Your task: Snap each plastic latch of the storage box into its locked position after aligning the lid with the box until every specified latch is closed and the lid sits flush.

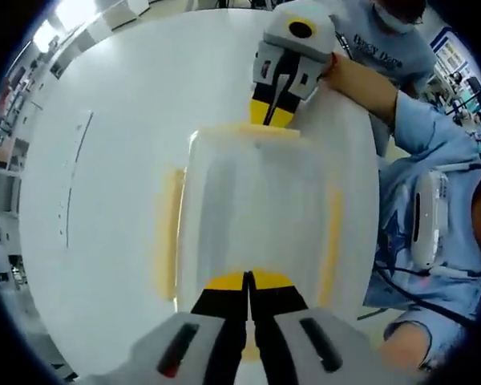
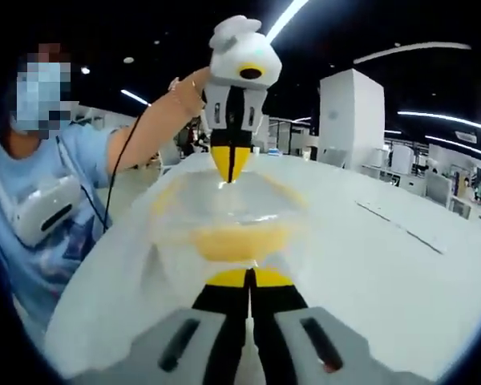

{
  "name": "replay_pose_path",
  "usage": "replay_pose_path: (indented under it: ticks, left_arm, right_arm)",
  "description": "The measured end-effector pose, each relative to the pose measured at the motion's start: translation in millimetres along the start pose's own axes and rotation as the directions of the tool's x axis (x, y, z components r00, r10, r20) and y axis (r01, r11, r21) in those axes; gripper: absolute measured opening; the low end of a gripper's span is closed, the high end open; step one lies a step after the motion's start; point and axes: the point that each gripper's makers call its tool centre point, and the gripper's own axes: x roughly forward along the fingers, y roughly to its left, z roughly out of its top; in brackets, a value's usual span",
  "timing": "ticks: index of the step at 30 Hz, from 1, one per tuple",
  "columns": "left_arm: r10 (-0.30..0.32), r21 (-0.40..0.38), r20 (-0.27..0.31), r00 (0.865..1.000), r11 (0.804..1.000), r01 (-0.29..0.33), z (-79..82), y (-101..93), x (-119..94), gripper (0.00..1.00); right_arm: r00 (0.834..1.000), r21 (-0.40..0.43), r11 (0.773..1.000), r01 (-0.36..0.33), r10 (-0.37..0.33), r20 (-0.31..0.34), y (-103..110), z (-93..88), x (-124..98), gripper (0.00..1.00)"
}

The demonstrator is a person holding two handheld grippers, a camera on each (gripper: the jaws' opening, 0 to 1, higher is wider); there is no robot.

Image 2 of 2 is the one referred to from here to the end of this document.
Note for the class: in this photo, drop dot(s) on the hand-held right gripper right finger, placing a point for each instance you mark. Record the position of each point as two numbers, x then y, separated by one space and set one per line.
304 345

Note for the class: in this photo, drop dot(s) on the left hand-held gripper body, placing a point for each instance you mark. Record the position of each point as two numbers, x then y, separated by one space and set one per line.
244 60

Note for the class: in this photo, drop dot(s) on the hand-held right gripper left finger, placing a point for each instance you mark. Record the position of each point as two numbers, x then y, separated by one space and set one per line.
200 345

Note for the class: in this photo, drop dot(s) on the clear plastic bag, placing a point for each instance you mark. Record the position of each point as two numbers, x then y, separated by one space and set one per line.
232 212

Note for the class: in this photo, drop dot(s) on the person's left hand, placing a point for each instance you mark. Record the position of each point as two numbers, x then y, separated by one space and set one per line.
234 28

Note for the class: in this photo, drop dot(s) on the bright ceiling light strip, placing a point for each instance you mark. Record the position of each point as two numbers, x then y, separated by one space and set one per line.
449 120
284 18
409 50

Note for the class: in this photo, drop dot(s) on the white square pillar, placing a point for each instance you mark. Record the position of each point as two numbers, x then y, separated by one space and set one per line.
350 120

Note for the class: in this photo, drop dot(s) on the person in blue shirt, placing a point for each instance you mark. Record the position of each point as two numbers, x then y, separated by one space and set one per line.
36 256

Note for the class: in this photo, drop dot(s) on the white chest device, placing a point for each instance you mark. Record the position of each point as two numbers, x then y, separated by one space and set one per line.
44 212

